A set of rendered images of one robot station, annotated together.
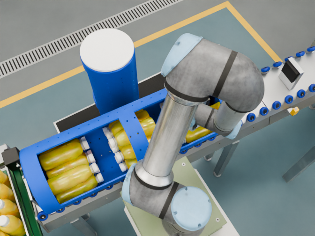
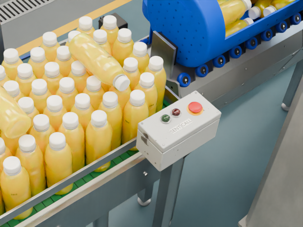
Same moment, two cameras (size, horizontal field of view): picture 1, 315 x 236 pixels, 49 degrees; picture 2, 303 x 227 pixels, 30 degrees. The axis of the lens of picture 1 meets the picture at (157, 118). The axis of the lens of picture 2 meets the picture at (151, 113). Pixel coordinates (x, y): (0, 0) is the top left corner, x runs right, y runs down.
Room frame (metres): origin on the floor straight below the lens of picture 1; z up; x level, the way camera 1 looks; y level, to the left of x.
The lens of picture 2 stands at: (-0.85, 0.95, 2.18)
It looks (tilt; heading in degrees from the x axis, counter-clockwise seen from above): 48 degrees down; 342
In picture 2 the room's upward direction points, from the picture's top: 7 degrees clockwise
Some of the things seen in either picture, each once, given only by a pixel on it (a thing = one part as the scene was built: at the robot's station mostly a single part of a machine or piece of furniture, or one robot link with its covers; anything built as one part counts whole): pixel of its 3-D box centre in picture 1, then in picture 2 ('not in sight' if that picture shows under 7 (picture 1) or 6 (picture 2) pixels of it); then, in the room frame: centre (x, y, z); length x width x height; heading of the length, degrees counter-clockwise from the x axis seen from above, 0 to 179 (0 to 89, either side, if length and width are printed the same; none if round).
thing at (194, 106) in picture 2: not in sight; (195, 107); (0.06, 0.53, 1.11); 0.04 x 0.04 x 0.01
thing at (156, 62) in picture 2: (2, 220); (156, 62); (0.25, 0.59, 1.09); 0.04 x 0.04 x 0.02
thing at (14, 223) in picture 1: (12, 225); (153, 87); (0.25, 0.59, 0.99); 0.07 x 0.07 x 0.19
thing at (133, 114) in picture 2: not in sight; (135, 121); (0.13, 0.67, 0.99); 0.07 x 0.07 x 0.19
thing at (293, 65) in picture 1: (289, 75); not in sight; (0.98, -0.66, 1.00); 0.10 x 0.04 x 0.15; 27
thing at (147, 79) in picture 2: not in sight; (147, 79); (0.19, 0.63, 1.09); 0.04 x 0.04 x 0.02
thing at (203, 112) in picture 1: (193, 111); not in sight; (0.56, -0.12, 1.40); 0.11 x 0.11 x 0.08; 65
